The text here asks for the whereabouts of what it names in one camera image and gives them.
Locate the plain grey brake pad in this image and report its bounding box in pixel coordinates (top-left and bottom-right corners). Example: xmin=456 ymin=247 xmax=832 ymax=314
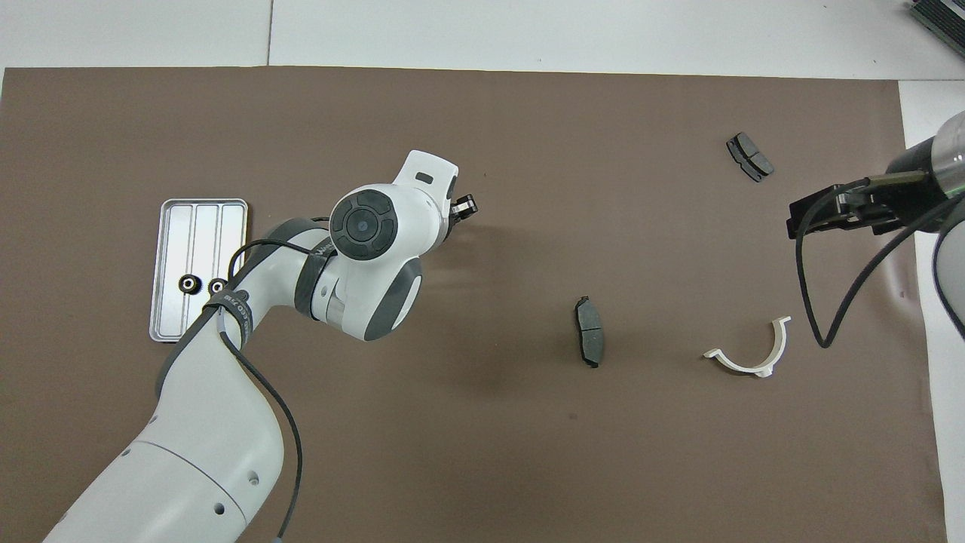
xmin=574 ymin=295 xmax=606 ymax=370

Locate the silver metal tray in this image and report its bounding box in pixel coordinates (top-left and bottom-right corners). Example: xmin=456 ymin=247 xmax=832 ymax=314
xmin=149 ymin=198 xmax=250 ymax=344

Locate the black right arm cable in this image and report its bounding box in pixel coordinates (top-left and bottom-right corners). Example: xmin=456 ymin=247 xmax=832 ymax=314
xmin=795 ymin=172 xmax=965 ymax=349

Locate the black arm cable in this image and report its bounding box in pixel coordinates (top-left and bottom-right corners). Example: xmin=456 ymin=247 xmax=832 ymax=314
xmin=202 ymin=238 xmax=336 ymax=543
xmin=795 ymin=172 xmax=965 ymax=349

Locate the grooved grey brake pad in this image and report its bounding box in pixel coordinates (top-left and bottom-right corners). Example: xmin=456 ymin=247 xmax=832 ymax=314
xmin=726 ymin=132 xmax=775 ymax=183

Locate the brown paper table mat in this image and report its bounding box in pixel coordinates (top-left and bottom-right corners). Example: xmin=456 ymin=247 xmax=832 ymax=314
xmin=0 ymin=66 xmax=947 ymax=543

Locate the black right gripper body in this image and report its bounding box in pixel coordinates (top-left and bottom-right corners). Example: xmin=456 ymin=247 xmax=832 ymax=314
xmin=808 ymin=140 xmax=948 ymax=236

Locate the black ridged device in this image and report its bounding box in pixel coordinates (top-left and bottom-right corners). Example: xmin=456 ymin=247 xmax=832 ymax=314
xmin=908 ymin=0 xmax=965 ymax=38

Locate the white semicircular plastic bracket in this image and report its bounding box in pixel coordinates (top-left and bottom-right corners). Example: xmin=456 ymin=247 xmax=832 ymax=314
xmin=703 ymin=316 xmax=792 ymax=378

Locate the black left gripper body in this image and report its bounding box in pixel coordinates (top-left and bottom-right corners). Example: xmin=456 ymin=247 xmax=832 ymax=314
xmin=441 ymin=177 xmax=462 ymax=241

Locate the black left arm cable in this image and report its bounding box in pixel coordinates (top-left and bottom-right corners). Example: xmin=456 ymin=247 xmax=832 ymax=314
xmin=202 ymin=238 xmax=336 ymax=543

